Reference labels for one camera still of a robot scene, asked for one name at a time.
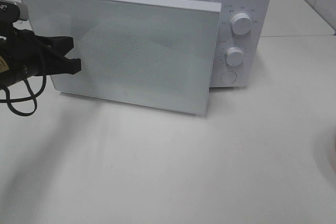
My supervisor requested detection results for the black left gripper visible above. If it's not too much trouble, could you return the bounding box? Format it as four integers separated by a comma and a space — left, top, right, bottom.
1, 22, 81, 89

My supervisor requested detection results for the white microwave door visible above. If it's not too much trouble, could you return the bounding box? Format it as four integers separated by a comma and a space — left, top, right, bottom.
22, 0, 221, 115

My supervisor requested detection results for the round white door button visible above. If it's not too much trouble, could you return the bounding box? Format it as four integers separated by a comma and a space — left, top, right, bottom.
221, 71, 237, 87

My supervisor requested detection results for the white control knob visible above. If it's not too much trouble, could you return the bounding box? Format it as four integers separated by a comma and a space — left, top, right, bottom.
225, 47, 244, 67
229, 11, 253, 36

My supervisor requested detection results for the pink round plate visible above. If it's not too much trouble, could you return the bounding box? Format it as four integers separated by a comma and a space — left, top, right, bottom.
331, 136, 336, 158

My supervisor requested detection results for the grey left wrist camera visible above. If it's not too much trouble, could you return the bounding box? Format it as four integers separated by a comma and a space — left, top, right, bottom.
1, 0, 29, 23

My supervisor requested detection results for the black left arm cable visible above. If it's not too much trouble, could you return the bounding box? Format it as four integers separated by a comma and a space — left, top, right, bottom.
0, 29, 49, 117

